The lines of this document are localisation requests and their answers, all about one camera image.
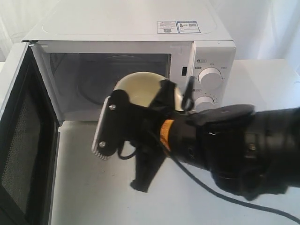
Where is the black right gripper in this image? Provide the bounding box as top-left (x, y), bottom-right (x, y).
top-left (130, 79), bottom-right (206, 193)

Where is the cream floral ceramic bowl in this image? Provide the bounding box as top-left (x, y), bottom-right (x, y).
top-left (114, 72), bottom-right (183, 112)

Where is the white microwave door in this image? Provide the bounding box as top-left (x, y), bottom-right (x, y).
top-left (0, 42), bottom-right (60, 225)

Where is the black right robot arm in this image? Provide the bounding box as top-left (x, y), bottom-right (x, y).
top-left (129, 80), bottom-right (300, 201)

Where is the white microwave oven body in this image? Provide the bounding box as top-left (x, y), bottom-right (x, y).
top-left (23, 0), bottom-right (236, 121)

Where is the lower white control knob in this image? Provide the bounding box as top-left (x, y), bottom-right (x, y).
top-left (195, 96), bottom-right (215, 112)

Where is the white control knob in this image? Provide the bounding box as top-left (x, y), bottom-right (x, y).
top-left (198, 67), bottom-right (222, 90)
top-left (195, 96), bottom-right (215, 112)

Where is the upper white control knob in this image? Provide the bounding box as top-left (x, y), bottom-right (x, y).
top-left (198, 67), bottom-right (222, 90)

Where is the blue white warning sticker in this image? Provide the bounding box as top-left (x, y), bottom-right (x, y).
top-left (157, 21), bottom-right (201, 34)

